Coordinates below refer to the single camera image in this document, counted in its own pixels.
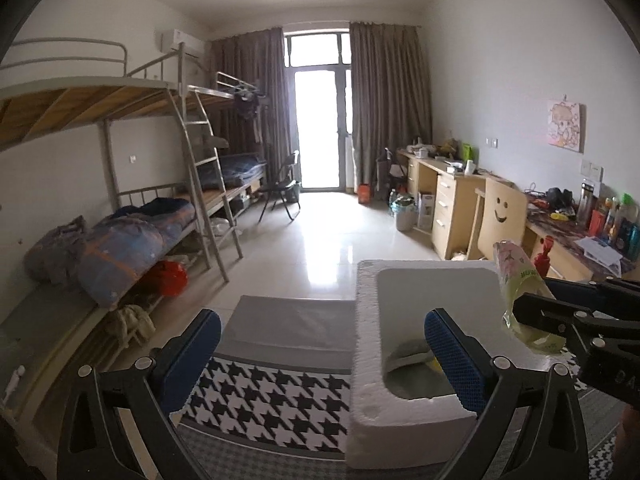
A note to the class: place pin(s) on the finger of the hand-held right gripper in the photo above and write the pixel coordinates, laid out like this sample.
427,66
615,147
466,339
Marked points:
545,317
600,297

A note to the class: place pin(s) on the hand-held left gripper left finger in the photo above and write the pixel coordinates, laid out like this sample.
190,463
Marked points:
192,360

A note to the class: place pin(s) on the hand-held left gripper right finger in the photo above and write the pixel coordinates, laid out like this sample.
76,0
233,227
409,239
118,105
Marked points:
457,365

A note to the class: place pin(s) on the yellow foam net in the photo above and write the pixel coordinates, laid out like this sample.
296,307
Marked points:
437,363

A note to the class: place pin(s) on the grey sock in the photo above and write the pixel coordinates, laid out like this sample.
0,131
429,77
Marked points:
412,352

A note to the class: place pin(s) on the floral plastic bag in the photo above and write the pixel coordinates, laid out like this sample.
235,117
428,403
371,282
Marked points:
515,280

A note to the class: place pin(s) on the white foam box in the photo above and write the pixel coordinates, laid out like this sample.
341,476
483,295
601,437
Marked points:
367,360

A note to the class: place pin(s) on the person's right hand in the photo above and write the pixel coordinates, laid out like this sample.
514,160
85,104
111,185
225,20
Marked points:
629,430

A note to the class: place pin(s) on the white papers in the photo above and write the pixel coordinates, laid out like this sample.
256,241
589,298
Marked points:
602,250

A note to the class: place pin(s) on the white pump bottle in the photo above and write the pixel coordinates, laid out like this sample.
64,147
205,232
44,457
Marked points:
543,255

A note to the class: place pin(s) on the teal bottle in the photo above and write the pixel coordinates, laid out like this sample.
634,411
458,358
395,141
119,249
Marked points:
634,240

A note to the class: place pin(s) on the pale yellow cloth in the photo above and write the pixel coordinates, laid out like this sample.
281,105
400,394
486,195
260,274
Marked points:
130,325

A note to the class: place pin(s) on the orange box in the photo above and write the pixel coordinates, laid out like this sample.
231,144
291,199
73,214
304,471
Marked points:
597,222

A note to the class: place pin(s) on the houndstooth table cloth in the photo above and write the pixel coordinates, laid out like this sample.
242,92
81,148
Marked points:
260,400

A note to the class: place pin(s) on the red plastic bag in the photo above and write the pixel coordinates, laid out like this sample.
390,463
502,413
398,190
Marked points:
170,280

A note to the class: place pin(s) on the green cap bottle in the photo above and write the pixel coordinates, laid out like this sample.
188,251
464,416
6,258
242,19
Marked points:
625,207

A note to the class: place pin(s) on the clear water bottle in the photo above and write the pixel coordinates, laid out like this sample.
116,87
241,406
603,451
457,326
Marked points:
585,205

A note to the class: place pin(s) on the black headphones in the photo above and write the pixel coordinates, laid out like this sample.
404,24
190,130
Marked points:
557,196

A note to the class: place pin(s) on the smiley face wooden chair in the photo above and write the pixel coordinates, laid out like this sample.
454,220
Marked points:
502,215

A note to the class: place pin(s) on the blue plaid quilt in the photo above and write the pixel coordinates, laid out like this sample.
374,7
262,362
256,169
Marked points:
125,250

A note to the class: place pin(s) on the plain wooden desk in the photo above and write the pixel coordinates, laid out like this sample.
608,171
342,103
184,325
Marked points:
455,200

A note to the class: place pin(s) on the white cardboard box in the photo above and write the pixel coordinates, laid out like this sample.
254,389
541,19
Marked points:
426,212

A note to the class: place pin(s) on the white bin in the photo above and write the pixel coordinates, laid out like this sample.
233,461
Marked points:
406,215

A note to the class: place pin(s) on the grey cloth bag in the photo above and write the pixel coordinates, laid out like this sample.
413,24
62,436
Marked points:
55,250

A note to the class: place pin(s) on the green packet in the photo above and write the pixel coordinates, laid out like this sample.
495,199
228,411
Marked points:
469,152

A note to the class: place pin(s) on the metal bunk ladder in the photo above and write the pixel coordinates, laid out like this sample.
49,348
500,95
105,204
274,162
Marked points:
200,170

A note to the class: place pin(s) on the black folding chair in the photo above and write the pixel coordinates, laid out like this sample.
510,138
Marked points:
280,190

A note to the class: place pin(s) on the orange bucket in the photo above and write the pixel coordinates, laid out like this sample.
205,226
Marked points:
364,194

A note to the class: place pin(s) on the dark blue bedding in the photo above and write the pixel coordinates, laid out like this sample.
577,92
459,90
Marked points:
242,170

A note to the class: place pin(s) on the dark hanging clothes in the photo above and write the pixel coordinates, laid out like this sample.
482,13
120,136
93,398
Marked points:
250,102

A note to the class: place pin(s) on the glass balcony door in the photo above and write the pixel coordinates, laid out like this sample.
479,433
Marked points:
317,125

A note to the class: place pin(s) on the grey curtain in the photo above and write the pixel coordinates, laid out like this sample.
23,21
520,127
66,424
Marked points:
250,90
390,100

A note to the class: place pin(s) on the white air conditioner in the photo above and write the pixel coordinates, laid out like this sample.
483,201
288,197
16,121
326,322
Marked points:
182,42

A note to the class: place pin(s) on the cartoon wall picture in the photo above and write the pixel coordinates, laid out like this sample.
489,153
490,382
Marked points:
565,127

